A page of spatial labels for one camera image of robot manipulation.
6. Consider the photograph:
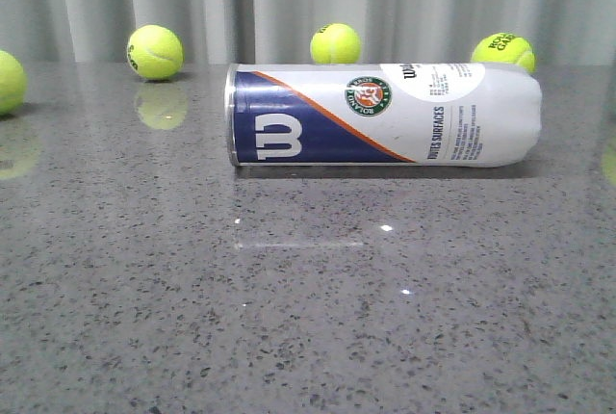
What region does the white blue Wilson tennis can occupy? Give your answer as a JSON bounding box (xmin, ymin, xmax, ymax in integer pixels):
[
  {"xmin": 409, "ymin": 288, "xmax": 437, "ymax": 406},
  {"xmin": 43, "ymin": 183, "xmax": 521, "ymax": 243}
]
[{"xmin": 224, "ymin": 63, "xmax": 542, "ymax": 168}]

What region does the middle back tennis ball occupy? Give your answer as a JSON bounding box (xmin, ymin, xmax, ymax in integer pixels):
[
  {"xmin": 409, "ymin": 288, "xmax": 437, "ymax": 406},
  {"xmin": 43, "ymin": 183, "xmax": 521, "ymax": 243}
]
[{"xmin": 310, "ymin": 23, "xmax": 361, "ymax": 64}]

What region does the Wilson 3 back tennis ball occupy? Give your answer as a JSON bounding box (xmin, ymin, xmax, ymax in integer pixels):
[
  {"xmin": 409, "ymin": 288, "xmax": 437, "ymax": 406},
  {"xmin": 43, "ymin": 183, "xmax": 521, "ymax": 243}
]
[{"xmin": 126, "ymin": 24, "xmax": 184, "ymax": 80}]

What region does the Roland Garros tennis ball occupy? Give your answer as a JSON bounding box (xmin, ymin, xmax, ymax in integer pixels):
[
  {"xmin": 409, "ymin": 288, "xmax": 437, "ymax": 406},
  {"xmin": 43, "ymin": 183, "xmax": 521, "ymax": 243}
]
[{"xmin": 471, "ymin": 32, "xmax": 536, "ymax": 73}]

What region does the near right tennis ball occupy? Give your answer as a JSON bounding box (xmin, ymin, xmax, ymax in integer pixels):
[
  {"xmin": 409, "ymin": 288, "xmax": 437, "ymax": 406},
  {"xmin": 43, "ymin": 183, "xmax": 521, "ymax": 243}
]
[{"xmin": 601, "ymin": 139, "xmax": 616, "ymax": 186}]

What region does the Wilson 3 near-left tennis ball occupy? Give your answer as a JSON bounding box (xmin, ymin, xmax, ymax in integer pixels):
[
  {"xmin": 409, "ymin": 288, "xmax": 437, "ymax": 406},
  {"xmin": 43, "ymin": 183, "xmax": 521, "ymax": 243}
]
[{"xmin": 0, "ymin": 51, "xmax": 27, "ymax": 116}]

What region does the white pleated curtain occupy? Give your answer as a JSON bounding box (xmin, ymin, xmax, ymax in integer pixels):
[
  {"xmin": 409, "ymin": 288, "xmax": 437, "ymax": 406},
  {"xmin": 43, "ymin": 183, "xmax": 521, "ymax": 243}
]
[{"xmin": 1, "ymin": 0, "xmax": 615, "ymax": 65}]

